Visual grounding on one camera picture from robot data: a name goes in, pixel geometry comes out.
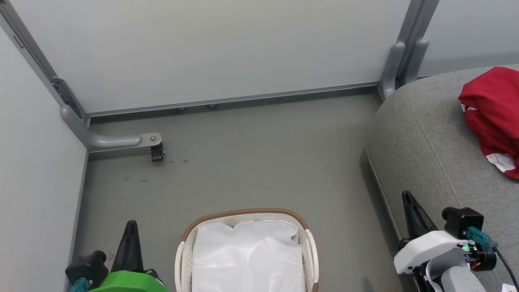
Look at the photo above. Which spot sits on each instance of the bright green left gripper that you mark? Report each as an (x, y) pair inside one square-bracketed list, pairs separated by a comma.
[(129, 282)]

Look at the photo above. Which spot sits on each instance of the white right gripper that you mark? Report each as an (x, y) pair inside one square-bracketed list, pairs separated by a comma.
[(425, 247)]

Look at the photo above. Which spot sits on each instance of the red garment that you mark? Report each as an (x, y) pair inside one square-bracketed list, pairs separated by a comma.
[(494, 109)]

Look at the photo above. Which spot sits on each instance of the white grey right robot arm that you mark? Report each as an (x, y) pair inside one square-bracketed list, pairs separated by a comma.
[(458, 280)]

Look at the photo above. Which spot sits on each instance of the grey fabric sofa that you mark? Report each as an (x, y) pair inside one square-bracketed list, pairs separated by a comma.
[(425, 142)]

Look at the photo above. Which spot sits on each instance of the white laundry basket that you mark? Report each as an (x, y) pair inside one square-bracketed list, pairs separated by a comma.
[(184, 259)]

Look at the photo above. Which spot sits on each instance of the small black caster wheel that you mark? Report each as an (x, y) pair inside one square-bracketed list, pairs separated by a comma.
[(157, 154)]

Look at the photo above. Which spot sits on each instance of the grey metal partition support foot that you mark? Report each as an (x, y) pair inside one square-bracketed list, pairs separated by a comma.
[(109, 140)]

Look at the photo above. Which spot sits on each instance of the white basket liner bag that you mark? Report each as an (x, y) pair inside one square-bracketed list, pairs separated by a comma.
[(247, 259)]

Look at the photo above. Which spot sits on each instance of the grey curved partition corner foot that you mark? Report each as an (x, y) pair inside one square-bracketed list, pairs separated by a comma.
[(391, 69)]

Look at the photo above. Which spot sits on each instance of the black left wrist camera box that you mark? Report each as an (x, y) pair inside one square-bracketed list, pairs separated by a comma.
[(87, 265)]

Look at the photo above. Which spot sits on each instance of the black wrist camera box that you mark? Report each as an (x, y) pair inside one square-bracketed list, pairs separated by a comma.
[(462, 221), (87, 265)]

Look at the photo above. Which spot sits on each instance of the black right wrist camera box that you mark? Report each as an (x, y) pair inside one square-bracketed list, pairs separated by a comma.
[(462, 221)]

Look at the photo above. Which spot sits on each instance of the thin grey partition base rail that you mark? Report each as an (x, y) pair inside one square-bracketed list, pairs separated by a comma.
[(81, 194)]

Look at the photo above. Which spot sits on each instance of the long aluminium partition base rail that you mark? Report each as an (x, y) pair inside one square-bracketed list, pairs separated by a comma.
[(243, 99)]

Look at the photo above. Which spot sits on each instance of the grey aluminium partition post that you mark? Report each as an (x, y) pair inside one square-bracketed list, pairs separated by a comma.
[(419, 20)]

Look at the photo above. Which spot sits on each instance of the grey partition post with bracket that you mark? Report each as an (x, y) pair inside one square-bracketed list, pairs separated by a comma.
[(24, 38)]

